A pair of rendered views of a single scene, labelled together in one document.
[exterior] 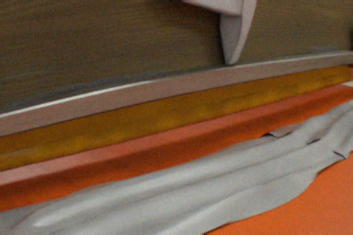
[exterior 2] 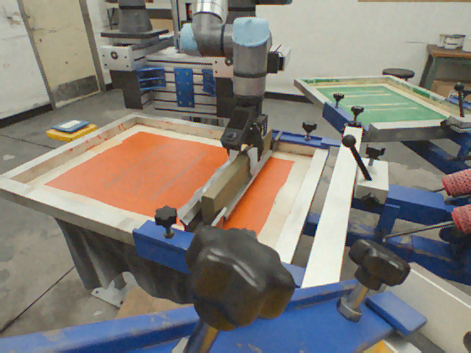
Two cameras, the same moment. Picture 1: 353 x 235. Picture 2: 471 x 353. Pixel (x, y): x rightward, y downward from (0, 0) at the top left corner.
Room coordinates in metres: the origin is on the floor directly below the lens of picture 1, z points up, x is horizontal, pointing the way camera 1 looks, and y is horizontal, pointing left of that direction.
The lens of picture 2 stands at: (0.90, -0.33, 1.41)
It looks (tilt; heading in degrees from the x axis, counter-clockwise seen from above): 32 degrees down; 154
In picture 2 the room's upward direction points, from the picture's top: straight up
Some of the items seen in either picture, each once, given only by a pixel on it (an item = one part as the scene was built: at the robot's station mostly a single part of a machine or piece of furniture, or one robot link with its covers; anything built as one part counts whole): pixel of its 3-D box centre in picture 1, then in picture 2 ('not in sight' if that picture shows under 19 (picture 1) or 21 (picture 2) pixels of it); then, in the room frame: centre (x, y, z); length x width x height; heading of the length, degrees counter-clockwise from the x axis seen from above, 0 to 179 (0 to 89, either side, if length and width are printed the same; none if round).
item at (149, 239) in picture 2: not in sight; (205, 257); (0.52, -0.21, 0.97); 0.30 x 0.05 x 0.07; 41
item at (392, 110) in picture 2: not in sight; (402, 92); (0.10, 0.83, 1.05); 1.08 x 0.61 x 0.23; 161
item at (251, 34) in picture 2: not in sight; (250, 47); (0.30, 0.00, 1.31); 0.09 x 0.08 x 0.11; 143
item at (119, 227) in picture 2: not in sight; (178, 167); (0.16, -0.16, 0.97); 0.79 x 0.58 x 0.04; 41
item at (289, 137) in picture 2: not in sight; (282, 143); (0.16, 0.21, 0.97); 0.30 x 0.05 x 0.07; 41
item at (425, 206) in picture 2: not in sight; (394, 201); (0.58, 0.21, 1.02); 0.17 x 0.06 x 0.05; 41
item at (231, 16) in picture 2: not in sight; (241, 20); (-0.32, 0.29, 1.31); 0.15 x 0.15 x 0.10
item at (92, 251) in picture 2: not in sight; (129, 266); (0.25, -0.35, 0.74); 0.46 x 0.04 x 0.42; 41
